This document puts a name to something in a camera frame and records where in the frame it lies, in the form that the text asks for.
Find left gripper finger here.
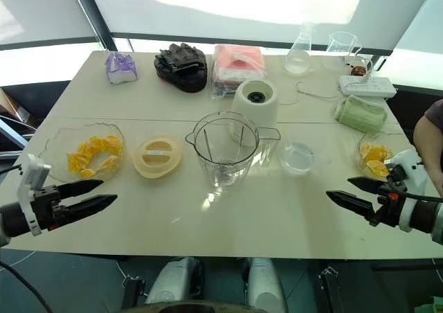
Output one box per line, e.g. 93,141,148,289
61,194,118,226
57,179,105,200

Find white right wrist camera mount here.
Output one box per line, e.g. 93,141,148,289
386,149,428,231

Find person in dark shirt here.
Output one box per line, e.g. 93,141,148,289
413,98,443,186

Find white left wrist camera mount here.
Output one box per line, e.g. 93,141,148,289
15,153,52,237

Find thin white cable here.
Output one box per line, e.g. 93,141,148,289
279,80,342,106

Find black window frame bar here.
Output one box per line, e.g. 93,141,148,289
67,0,118,51

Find small glass cup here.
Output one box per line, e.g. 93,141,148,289
352,53,377,82

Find pink cloths in plastic pack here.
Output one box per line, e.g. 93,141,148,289
210,44,266,101

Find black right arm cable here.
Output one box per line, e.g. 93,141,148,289
386,174,443,203

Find brown cardboard box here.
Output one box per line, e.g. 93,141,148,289
0,87,37,127

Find large glass beaker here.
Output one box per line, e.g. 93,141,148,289
323,31,363,72

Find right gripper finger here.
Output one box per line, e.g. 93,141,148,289
325,190,378,220
347,177,381,197

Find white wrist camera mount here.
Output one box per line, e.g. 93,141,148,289
386,149,428,231
15,153,52,237

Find box of purple gloves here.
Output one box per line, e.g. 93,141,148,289
104,51,138,84

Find white blender base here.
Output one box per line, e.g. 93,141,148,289
228,79,280,144

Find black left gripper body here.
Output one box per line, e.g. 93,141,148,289
30,184,66,231

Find clear blender jar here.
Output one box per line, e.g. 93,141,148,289
185,111,280,193

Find small glass bowl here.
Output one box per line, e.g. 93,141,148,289
356,132,399,181

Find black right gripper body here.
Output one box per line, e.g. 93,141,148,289
367,177,408,228

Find green folded cloth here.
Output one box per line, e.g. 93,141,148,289
334,95,388,134

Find white power strip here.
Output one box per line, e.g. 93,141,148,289
338,75,398,98

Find glass conical flask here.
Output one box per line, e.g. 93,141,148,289
282,21,315,75

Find black table leg bracket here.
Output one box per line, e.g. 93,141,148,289
120,274,147,313
316,264,344,313

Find large wavy glass bowl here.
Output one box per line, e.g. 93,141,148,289
37,122,127,183

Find silver right robot leg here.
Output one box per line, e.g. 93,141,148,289
247,257,288,313

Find silver left robot leg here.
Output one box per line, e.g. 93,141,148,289
147,257,201,307

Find glass measuring cup with water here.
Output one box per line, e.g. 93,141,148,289
279,124,333,177

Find beige blender lid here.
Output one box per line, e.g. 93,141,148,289
132,135,183,179

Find silver robot leg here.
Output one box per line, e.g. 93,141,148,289
247,257,288,313
147,257,201,307

